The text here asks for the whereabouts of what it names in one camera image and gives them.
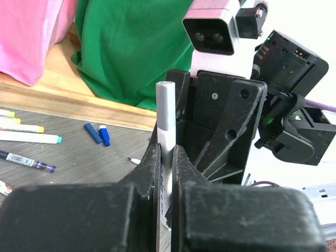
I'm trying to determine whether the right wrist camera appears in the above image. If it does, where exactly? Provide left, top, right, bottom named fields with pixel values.
left=182, top=0, right=269, bottom=79

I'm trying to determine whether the purple cap marker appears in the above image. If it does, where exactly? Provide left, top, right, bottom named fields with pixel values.
left=1, top=150, right=56, bottom=173

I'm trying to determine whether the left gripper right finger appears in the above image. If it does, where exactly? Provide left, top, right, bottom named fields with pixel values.
left=171, top=146, right=327, bottom=251

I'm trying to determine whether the yellow cap marker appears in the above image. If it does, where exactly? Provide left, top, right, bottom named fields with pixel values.
left=1, top=118, right=45, bottom=133

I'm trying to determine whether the wooden clothes rack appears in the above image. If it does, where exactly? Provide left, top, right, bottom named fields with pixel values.
left=1, top=26, right=156, bottom=131

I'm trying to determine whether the green tank top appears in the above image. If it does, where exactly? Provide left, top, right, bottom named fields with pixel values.
left=71, top=1, right=193, bottom=110

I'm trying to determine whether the teal cap marker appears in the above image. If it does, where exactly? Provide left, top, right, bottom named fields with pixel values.
left=1, top=131, right=62, bottom=144

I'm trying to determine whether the green cap marker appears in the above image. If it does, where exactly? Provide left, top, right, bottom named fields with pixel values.
left=0, top=109, right=15, bottom=118

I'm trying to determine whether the blue pen cap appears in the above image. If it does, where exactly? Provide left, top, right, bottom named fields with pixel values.
left=84, top=123, right=103, bottom=144

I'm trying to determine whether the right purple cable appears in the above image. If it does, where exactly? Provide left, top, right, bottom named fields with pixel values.
left=304, top=98, right=336, bottom=112

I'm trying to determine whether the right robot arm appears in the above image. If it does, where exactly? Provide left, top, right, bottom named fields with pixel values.
left=166, top=30, right=335, bottom=184

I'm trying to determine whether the pink t-shirt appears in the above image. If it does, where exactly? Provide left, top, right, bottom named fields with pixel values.
left=1, top=0, right=77, bottom=86

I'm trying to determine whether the grey cap marker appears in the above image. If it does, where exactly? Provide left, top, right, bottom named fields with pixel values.
left=156, top=81, right=176, bottom=232

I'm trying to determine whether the white marker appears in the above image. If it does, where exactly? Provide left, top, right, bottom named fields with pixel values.
left=128, top=157, right=141, bottom=165

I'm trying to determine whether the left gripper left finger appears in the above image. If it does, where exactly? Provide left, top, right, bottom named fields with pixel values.
left=0, top=143, right=161, bottom=252

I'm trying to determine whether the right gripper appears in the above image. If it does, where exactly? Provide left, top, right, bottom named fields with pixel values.
left=166, top=69, right=267, bottom=184

